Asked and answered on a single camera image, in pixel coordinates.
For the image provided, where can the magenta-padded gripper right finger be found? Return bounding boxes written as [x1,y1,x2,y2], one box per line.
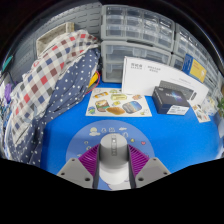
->
[127,143,172,189]

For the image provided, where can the food picture sticker sheet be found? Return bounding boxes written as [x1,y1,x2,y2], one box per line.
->
[85,87,153,118]

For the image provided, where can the long white keyboard box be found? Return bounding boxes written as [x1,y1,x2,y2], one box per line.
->
[121,55,210,108]

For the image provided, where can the white computer mouse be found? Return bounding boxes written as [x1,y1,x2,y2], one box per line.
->
[98,133,131,185]

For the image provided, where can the purple cloth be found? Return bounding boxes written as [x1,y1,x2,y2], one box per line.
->
[3,83,14,104]

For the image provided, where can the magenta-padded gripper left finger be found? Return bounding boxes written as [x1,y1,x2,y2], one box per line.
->
[57,143,102,190]

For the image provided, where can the small black box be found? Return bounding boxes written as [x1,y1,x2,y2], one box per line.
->
[152,85,192,116]

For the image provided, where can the white woven basket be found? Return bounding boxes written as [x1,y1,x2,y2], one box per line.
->
[35,21,76,56]

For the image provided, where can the navy polka dot cloth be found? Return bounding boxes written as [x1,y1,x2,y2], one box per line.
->
[1,49,102,168]

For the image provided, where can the red blue checkered cloth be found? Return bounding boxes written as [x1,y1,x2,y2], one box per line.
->
[9,29,101,141]

